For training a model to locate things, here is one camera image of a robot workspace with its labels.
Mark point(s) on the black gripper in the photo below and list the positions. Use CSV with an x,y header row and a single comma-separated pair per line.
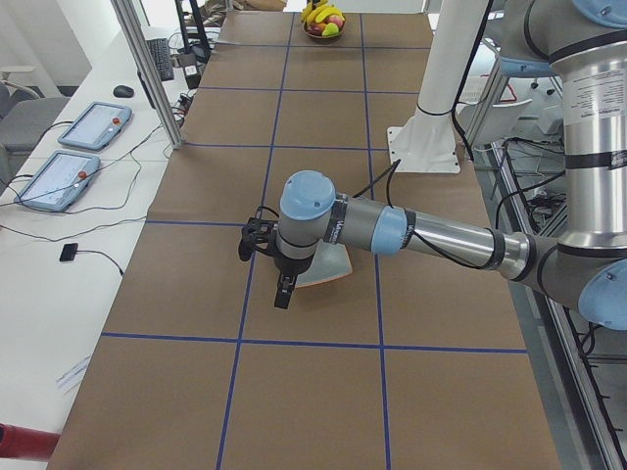
x,y
291,265

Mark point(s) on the grey square plate orange rim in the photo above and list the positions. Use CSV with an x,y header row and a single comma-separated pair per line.
x,y
330,262

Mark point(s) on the wicker fruit basket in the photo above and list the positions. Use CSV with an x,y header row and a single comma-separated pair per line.
x,y
322,32

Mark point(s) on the small black box device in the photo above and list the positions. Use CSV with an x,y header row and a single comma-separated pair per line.
x,y
68,252

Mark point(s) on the upper teach pendant tablet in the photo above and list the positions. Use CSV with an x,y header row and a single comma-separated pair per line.
x,y
96,127

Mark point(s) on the teach pendant tablet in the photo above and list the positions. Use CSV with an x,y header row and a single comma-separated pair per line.
x,y
59,182
96,127

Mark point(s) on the lower teach pendant tablet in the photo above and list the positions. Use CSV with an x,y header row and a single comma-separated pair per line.
x,y
59,182

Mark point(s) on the black computer mouse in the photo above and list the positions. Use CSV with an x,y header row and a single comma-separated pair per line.
x,y
123,91

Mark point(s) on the black keyboard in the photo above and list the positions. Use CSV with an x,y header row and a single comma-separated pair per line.
x,y
159,51

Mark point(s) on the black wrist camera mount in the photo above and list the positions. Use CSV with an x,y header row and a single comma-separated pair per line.
x,y
256,237

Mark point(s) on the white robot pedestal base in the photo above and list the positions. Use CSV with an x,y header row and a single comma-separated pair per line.
x,y
427,143

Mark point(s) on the aluminium frame post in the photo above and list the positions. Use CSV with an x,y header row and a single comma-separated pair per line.
x,y
133,33

